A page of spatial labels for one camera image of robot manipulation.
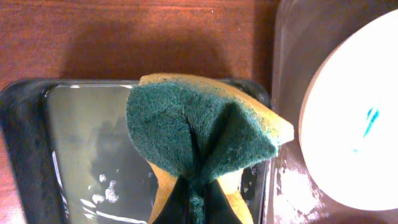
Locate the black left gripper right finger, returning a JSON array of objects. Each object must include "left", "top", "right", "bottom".
[{"left": 204, "top": 180, "right": 242, "bottom": 224}]

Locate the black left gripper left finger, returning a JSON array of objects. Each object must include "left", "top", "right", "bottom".
[{"left": 153, "top": 176, "right": 190, "bottom": 224}]

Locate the green yellow sponge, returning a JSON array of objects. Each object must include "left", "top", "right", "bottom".
[{"left": 126, "top": 74, "right": 294, "bottom": 223}]

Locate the white plate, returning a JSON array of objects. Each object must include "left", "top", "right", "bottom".
[{"left": 298, "top": 11, "right": 397, "bottom": 211}]

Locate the small dark green tray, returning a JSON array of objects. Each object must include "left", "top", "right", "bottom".
[{"left": 0, "top": 77, "right": 273, "bottom": 224}]

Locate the large dark brown tray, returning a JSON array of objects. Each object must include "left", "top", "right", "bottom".
[{"left": 264, "top": 0, "right": 397, "bottom": 223}]

